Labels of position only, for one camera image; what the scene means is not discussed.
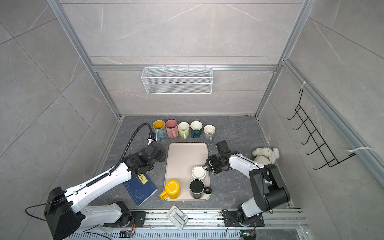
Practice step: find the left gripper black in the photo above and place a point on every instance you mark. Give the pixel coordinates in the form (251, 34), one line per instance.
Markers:
(162, 157)

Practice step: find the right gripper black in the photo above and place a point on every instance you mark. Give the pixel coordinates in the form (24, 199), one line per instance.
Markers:
(212, 168)

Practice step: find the white mug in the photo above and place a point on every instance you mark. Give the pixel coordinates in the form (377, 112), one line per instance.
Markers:
(199, 172)

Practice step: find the blue mug yellow inside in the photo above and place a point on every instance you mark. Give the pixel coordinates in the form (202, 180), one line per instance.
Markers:
(160, 129)

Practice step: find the pink cartoon mug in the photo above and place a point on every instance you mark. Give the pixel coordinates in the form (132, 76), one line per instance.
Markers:
(172, 128)

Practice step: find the grey mug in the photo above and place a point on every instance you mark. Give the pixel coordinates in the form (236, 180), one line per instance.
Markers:
(209, 131)

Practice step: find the light green mug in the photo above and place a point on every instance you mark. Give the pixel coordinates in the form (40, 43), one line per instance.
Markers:
(184, 129)

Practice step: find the dark green mug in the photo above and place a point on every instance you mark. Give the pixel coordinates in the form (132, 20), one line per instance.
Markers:
(196, 129)

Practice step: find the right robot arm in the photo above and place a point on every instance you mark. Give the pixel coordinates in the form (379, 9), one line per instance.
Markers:
(268, 187)

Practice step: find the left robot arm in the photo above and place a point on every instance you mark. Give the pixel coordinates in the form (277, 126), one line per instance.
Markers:
(67, 211)

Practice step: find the black mug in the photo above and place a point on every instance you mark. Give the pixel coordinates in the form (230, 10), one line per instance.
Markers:
(198, 189)

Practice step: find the beige serving tray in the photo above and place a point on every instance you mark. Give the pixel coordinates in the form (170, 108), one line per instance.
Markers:
(181, 159)

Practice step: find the blue hardcover book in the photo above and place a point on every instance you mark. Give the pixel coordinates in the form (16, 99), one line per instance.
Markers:
(140, 188)

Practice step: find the white plush toy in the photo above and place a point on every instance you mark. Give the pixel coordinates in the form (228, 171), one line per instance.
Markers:
(266, 156)

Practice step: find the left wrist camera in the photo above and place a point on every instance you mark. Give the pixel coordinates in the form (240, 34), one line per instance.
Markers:
(152, 138)

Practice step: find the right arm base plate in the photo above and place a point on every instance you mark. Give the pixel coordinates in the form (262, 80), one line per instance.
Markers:
(231, 219)

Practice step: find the white plastic bracket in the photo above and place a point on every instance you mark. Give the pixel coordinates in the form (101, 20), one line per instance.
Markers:
(177, 217)

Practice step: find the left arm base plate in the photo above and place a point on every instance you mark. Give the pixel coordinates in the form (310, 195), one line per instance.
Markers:
(127, 220)

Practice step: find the white wire mesh basket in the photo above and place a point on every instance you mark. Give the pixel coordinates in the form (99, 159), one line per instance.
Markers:
(177, 80)

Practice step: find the black wire hook rack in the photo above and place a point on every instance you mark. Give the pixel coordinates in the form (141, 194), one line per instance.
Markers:
(315, 136)

